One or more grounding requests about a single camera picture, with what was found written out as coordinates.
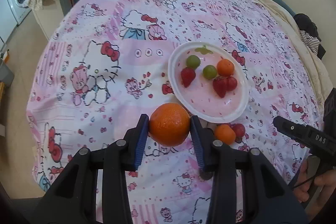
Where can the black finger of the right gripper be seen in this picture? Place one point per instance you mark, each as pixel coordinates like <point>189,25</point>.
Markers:
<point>319,143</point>

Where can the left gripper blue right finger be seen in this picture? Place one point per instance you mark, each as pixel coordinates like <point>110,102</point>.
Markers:
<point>202,138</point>

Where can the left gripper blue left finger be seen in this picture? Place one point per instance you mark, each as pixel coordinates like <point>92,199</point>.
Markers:
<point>135,143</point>

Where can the small orange tangerine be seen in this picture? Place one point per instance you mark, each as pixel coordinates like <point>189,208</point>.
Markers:
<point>225,133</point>

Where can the red cherry tomato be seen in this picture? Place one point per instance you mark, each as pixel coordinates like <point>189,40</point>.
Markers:
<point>239,130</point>
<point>231,83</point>

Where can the large orange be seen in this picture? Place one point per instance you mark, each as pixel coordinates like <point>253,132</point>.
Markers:
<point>169,125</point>

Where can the person's right hand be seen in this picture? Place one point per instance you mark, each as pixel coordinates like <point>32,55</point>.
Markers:
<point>302,185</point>

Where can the white pink paper plate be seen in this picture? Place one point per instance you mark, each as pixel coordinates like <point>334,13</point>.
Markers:
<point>200,98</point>

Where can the strawberry right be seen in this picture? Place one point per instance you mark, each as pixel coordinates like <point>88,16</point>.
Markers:
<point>220,86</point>

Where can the strawberry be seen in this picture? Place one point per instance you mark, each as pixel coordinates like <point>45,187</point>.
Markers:
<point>220,86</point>
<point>187,76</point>

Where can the strawberry left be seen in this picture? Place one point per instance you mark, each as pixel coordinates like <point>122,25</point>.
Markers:
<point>187,76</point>

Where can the green grape right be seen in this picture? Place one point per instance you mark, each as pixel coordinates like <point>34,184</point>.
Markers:
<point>209,72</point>

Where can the green grape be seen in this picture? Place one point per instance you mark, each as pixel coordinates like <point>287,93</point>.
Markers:
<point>193,62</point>
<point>209,72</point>

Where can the small orange on plate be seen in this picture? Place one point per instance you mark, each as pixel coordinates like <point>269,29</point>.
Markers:
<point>225,68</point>

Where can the green grape left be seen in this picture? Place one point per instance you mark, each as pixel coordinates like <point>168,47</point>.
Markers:
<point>193,62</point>

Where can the pink Hello Kitty bedsheet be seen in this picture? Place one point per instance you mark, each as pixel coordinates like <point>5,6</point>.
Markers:
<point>106,65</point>

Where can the black striped clothing pile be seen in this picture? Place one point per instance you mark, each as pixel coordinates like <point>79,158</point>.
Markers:
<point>309,35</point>

